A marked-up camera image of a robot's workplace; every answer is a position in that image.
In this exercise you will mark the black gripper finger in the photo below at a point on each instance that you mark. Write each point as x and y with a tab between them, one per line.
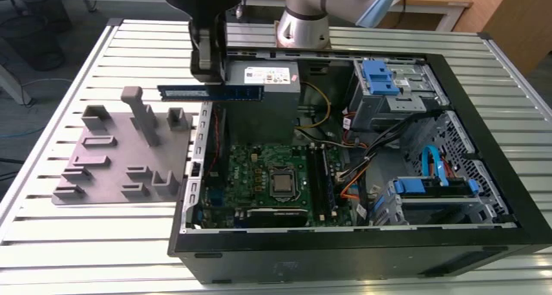
218	55

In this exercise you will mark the blue RAM stick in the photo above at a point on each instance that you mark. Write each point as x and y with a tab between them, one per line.
207	92

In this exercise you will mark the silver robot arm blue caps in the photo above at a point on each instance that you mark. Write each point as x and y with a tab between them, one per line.
302	26

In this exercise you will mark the black RAM slot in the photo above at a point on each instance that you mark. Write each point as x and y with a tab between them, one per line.
315	178
323	178

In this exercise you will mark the grey power supply unit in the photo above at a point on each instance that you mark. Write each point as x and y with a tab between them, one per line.
259	120

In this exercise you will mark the grey parts rack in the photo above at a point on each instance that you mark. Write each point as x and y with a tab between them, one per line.
117	136

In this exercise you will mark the green motherboard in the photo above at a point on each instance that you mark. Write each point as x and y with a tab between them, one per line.
250	165

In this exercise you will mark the blue disk carrier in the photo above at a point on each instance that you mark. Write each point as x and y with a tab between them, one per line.
379	78
410	186

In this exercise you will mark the silver CPU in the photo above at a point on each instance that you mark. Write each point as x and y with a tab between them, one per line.
283	183

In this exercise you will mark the metal disk bay cage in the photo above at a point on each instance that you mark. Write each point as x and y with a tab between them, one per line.
431	202
406	105

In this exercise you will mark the CPU socket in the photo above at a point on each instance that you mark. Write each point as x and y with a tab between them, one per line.
282	198

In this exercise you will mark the white table leg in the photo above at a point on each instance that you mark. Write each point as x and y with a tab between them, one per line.
13	84

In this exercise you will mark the black graphics card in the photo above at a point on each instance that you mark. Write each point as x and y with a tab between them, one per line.
277	217

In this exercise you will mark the blue plastic latch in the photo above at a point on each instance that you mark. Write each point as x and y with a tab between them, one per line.
379	207

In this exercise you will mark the black open PC case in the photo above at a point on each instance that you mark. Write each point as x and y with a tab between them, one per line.
345	243

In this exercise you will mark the wooden cabinet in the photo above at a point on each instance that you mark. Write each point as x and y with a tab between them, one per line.
518	23

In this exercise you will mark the wooden desk white frame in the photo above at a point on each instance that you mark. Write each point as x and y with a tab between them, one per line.
458	0

